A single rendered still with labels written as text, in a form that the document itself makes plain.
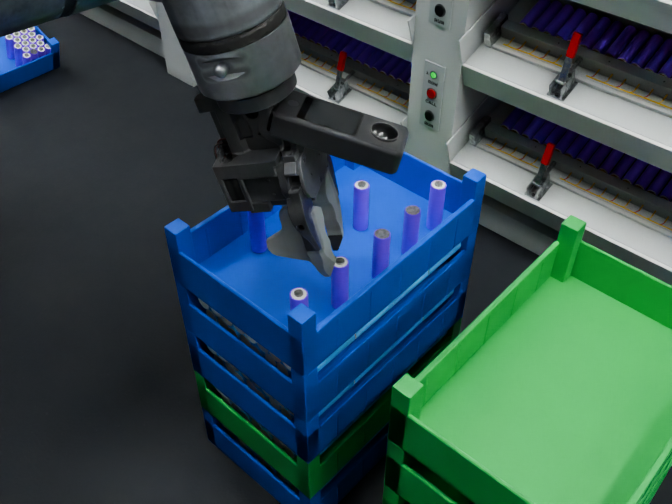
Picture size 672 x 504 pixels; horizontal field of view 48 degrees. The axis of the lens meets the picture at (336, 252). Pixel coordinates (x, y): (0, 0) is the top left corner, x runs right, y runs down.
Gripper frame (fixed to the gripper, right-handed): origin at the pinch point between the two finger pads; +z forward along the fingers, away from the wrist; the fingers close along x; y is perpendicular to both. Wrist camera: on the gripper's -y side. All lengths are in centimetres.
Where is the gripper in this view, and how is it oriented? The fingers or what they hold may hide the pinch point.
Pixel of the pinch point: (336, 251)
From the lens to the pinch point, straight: 75.4
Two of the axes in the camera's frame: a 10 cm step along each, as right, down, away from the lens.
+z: 2.5, 7.4, 6.3
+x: -2.1, 6.7, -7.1
